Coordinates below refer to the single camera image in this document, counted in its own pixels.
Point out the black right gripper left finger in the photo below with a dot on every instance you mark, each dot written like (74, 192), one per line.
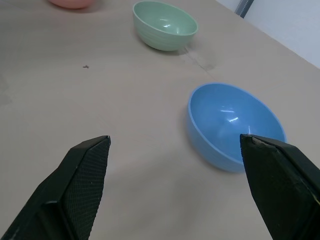
(75, 185)

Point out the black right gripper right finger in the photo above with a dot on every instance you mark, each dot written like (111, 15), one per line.
(280, 185)

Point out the blue plastic bowl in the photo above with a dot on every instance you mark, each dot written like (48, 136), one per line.
(220, 117)

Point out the red plastic bowl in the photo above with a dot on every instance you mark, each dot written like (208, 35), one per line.
(71, 3)

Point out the green plastic bowl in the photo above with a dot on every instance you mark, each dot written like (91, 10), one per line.
(165, 25)

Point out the grey metal frame post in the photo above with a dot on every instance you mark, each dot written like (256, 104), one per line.
(243, 6)

